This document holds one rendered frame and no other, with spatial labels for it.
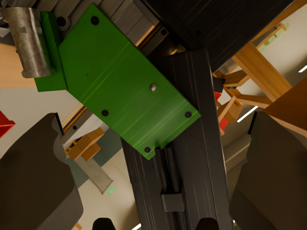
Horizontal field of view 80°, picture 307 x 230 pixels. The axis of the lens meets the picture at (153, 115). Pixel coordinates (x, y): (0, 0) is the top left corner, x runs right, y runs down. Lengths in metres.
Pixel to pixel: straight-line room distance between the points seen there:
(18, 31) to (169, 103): 0.20
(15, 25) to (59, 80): 0.08
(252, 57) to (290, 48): 9.13
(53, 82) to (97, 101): 0.07
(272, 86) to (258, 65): 0.12
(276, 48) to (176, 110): 9.73
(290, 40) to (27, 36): 10.12
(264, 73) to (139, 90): 0.87
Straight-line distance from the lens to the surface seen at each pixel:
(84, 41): 0.28
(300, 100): 0.75
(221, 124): 3.77
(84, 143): 6.38
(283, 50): 10.07
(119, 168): 10.63
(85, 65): 0.28
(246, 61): 1.05
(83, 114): 0.44
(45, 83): 0.30
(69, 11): 0.30
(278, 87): 1.10
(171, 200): 0.32
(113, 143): 10.24
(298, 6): 0.68
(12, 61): 0.57
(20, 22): 0.27
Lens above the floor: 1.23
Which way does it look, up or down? 1 degrees down
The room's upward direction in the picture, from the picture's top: 137 degrees clockwise
